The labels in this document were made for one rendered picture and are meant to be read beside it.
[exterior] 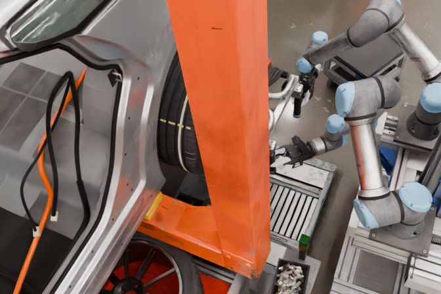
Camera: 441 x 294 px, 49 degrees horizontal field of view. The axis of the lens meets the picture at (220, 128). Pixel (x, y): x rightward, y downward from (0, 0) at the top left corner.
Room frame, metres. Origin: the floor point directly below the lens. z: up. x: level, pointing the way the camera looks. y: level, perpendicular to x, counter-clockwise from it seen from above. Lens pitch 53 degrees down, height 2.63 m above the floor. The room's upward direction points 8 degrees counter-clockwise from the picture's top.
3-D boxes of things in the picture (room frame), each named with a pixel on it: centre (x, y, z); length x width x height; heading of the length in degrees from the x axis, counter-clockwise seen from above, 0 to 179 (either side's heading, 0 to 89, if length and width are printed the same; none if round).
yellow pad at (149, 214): (1.11, 0.40, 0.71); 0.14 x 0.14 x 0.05; 58
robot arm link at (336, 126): (1.21, -0.51, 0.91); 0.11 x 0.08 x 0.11; 95
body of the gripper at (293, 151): (1.17, -0.34, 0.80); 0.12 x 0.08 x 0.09; 103
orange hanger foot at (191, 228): (1.02, 0.25, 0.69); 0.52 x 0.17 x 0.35; 58
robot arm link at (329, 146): (1.21, -0.49, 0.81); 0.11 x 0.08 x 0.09; 103
